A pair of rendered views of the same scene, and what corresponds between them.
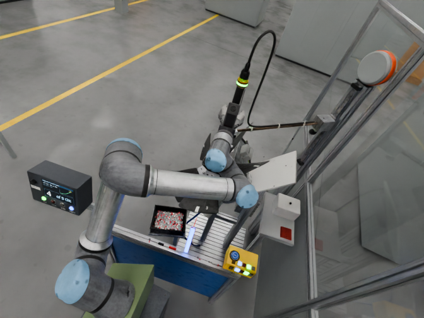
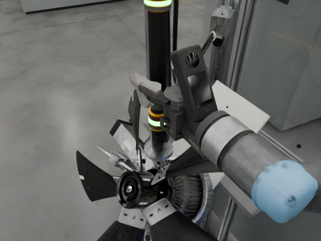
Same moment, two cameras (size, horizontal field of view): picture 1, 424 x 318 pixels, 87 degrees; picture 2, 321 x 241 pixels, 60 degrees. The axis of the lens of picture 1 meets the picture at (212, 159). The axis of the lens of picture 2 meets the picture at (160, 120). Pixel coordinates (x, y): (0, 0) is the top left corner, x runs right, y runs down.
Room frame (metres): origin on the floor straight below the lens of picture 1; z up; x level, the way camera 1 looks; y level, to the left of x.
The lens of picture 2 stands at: (0.47, 0.24, 1.95)
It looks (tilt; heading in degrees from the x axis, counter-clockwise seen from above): 41 degrees down; 324
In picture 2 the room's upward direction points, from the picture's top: straight up
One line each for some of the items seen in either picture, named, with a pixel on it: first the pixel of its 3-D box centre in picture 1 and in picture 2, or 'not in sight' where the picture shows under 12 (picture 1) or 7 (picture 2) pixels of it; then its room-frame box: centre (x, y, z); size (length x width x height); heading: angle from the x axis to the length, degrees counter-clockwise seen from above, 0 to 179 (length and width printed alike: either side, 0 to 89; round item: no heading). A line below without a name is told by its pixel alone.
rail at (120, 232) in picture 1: (168, 250); not in sight; (0.49, 0.09, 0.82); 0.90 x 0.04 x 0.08; 87
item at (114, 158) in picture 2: not in sight; (115, 159); (1.19, -0.06, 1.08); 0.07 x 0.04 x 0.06; 7
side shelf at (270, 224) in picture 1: (277, 217); (240, 176); (0.93, -0.58, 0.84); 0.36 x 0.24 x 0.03; 177
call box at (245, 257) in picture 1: (240, 262); not in sight; (0.47, -0.30, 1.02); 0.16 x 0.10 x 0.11; 87
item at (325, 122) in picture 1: (323, 122); (222, 21); (1.17, -0.56, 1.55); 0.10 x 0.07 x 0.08; 122
